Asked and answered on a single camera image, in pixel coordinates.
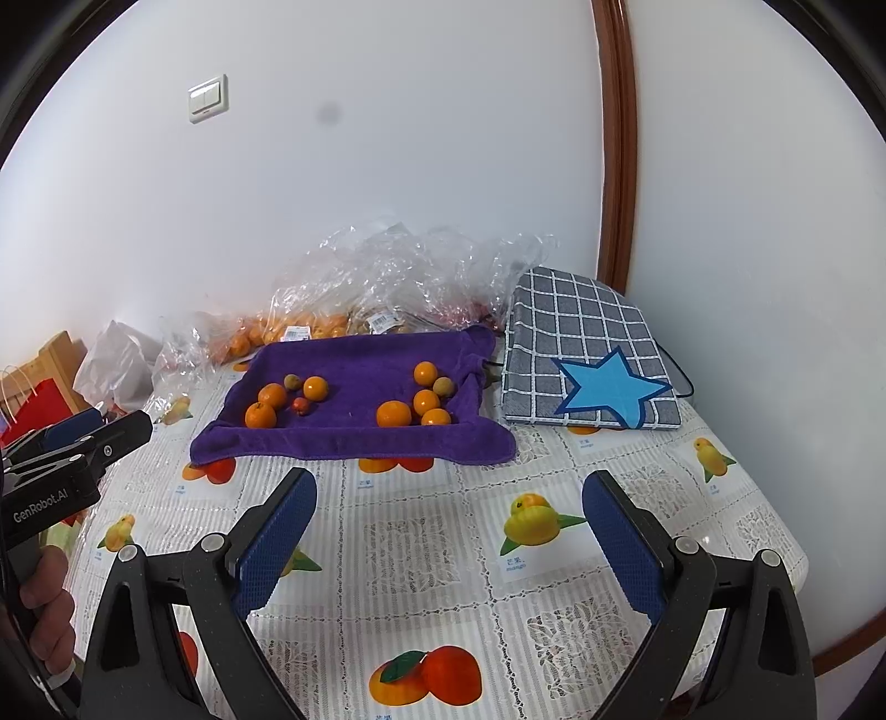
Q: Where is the checked cushion with blue star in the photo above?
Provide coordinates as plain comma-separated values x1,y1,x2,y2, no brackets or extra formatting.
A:
499,267,683,431

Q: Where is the white plastic bag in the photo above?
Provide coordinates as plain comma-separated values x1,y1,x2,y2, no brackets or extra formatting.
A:
73,320,157,411

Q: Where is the crumpled clear plastic bag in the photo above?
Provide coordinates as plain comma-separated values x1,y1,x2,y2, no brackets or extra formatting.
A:
277,222,558,337

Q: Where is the clear plastic bag of oranges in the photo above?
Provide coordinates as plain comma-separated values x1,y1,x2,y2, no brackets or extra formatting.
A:
208,308,351,364

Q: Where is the black cable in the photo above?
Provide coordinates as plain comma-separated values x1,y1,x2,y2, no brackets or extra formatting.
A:
656,344,696,401

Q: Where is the person's left hand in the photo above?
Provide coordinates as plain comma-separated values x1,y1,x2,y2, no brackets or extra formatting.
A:
17,546,77,684

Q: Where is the white light switch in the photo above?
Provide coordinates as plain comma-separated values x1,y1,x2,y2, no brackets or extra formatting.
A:
188,73,229,126

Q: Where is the light wooden frame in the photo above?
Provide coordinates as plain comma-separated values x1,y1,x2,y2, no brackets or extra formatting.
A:
31,331,91,409

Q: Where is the small clear plastic bag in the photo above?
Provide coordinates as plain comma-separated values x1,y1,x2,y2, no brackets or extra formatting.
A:
153,311,223,395

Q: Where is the purple towel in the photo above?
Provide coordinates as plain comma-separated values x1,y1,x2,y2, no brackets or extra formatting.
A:
189,324,519,466

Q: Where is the fruit-print lace tablecloth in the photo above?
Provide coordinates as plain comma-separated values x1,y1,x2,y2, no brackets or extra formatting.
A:
62,367,810,720

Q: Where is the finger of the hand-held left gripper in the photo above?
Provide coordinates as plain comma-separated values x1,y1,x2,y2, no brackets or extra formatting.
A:
0,407,105,472
69,410,154,479

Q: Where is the brown wooden door frame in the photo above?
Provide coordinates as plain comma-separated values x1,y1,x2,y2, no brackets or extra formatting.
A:
590,0,638,292

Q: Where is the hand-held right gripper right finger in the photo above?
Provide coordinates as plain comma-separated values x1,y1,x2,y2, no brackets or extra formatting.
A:
581,471,816,720

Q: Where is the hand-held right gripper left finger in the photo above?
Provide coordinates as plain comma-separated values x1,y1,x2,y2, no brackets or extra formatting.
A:
78,467,320,720

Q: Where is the brown wooden baseboard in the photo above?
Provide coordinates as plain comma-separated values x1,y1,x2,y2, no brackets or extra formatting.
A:
811,609,886,681

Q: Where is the red paper bag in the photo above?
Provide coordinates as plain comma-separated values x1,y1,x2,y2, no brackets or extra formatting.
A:
0,367,79,451

